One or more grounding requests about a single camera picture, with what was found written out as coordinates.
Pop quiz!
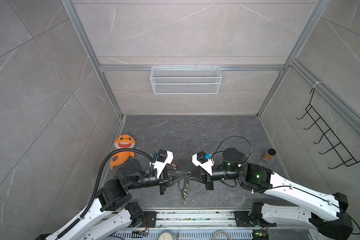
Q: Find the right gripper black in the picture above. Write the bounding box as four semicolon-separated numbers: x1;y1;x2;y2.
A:
185;164;243;191

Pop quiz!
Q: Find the silver metal plate keychain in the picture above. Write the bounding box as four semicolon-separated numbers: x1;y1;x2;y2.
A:
178;179;191;204

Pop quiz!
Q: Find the silver keyring chain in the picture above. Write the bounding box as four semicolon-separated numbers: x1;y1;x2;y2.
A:
182;172;193;202

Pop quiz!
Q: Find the red key tag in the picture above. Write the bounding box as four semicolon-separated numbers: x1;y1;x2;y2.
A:
171;163;178;170

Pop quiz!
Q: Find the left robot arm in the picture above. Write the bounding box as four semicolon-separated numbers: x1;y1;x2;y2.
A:
38;159;187;240

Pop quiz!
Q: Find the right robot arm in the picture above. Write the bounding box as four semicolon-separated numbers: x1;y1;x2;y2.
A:
188;148;353;240

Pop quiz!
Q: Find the orange shark plush toy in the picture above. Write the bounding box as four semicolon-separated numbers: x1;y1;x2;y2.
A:
110;135;136;170

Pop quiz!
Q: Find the round gauge dial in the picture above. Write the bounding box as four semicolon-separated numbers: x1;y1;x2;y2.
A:
157;230;177;240

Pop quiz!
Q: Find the brown spice bottle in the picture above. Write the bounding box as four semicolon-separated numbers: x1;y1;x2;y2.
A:
262;148;277;162

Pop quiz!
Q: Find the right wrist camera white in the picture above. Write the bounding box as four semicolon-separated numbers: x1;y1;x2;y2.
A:
192;151;215;176

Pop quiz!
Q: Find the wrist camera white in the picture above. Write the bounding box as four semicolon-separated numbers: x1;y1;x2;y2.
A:
154;149;174;178
192;151;215;176

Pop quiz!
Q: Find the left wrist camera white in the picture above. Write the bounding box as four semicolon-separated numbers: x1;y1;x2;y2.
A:
154;149;174;178

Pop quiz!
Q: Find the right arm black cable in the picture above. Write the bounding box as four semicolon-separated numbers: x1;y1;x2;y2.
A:
212;135;253;164

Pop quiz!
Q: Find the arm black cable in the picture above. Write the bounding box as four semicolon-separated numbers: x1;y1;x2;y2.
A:
212;135;253;164
55;148;154;239

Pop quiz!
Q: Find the aluminium rail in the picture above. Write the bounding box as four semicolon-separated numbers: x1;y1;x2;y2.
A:
71;208;320;232

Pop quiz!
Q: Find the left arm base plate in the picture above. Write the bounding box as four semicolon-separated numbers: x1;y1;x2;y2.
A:
131;211;158;229

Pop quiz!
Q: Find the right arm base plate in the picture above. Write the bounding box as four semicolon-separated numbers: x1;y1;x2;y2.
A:
234;211;277;227

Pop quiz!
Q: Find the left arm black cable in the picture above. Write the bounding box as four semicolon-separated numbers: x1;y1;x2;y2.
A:
55;148;154;239

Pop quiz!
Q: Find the white wire mesh basket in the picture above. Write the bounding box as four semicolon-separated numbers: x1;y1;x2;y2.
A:
150;67;223;95

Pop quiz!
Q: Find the black wire hook rack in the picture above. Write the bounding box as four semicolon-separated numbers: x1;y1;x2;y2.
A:
297;88;360;170

